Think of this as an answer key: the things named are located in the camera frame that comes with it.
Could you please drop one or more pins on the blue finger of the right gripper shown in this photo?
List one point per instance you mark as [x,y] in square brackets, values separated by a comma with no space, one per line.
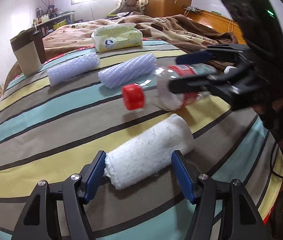
[194,58]
[191,84]

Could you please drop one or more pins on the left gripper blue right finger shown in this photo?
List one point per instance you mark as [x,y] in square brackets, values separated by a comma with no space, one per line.
[186,174]

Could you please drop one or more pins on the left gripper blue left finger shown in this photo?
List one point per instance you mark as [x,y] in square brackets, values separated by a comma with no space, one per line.
[92,178]

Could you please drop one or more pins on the white towel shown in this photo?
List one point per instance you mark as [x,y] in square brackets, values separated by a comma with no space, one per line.
[148,153]

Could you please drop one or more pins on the white foam net sleeve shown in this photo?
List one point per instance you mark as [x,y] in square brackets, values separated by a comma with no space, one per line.
[72,68]
[122,73]

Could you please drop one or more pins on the clear bottle red cap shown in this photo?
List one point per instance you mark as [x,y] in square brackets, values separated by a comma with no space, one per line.
[155,88]

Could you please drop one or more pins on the brown beige blanket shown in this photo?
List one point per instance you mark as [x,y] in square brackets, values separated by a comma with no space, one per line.
[178,30]

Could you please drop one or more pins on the wooden bed headboard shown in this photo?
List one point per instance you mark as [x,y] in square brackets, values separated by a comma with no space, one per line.
[215,21]

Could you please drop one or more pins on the striped colourful table cloth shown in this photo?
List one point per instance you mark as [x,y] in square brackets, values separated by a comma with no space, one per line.
[50,133]

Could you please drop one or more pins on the brown teddy bear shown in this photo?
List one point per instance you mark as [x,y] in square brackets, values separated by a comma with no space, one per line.
[131,6]

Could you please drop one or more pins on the green tissue pack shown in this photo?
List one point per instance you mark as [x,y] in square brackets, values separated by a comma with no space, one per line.
[116,36]

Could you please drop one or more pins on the beige brown travel mug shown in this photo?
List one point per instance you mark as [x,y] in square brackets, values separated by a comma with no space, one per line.
[29,51]

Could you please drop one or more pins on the cluttered wall shelf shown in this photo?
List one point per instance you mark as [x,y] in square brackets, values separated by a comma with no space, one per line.
[48,25]

